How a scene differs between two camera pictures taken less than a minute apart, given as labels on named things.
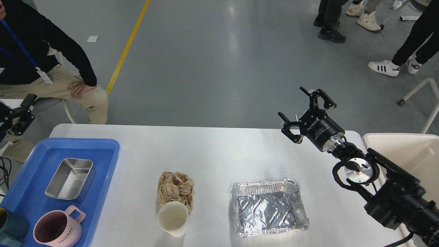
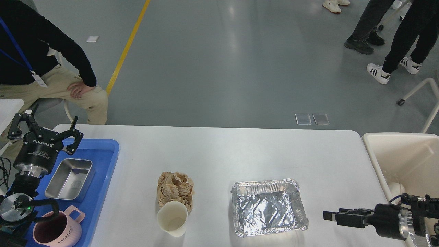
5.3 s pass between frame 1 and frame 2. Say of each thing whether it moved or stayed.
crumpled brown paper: stayed
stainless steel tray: stayed
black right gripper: moved
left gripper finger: moved
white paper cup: stayed
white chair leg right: stayed
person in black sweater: stayed
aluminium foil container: stayed
